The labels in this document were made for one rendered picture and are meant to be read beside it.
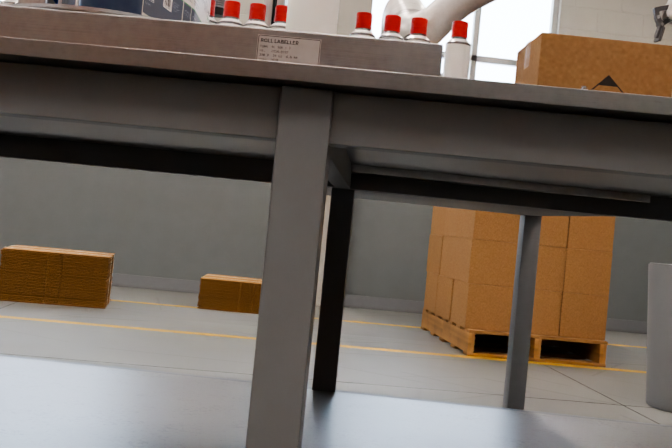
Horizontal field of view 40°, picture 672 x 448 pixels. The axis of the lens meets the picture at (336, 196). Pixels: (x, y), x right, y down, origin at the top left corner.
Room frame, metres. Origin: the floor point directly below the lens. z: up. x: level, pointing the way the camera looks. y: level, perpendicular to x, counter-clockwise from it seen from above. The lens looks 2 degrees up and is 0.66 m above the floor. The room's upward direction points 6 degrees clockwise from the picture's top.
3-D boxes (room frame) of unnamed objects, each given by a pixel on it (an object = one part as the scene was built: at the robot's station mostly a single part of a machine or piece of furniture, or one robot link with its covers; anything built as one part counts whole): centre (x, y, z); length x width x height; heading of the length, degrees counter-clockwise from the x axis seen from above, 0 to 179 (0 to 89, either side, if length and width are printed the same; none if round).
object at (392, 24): (1.86, -0.08, 0.98); 0.05 x 0.05 x 0.20
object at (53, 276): (5.87, 1.69, 0.16); 0.64 x 0.53 x 0.31; 100
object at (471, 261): (5.77, -1.13, 0.45); 1.20 x 0.83 x 0.89; 7
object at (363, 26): (1.86, -0.02, 0.98); 0.05 x 0.05 x 0.20
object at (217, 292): (6.48, 0.54, 0.10); 0.64 x 0.52 x 0.20; 92
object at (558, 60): (2.15, -0.56, 0.99); 0.30 x 0.24 x 0.27; 92
